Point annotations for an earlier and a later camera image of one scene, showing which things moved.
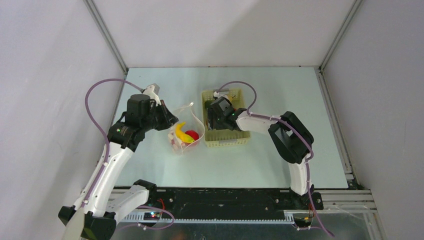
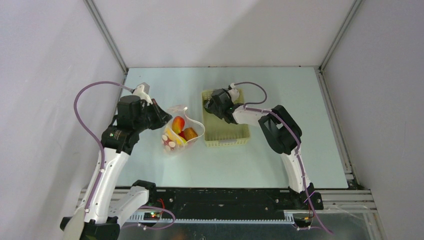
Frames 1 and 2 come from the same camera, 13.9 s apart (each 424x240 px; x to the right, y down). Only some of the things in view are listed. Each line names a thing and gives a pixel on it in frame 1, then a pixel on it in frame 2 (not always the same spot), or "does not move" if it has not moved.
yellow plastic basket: (222, 138) does not move
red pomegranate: (193, 134) to (182, 133)
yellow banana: (184, 137) to (179, 140)
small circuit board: (151, 216) does not move
